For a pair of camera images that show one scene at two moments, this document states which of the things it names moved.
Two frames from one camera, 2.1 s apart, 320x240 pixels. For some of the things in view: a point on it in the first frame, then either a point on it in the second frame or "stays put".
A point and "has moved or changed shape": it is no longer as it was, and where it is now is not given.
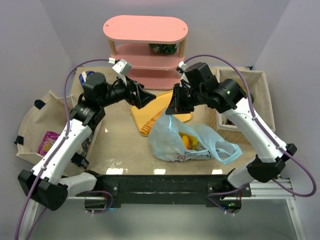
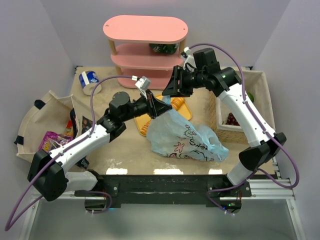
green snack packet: (163, 48) stays put
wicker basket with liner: (254, 82) stays put
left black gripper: (135, 92) -> (151, 105)
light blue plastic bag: (172, 139) has moved or changed shape
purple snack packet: (48, 140) stays put
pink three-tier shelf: (153, 46) stays put
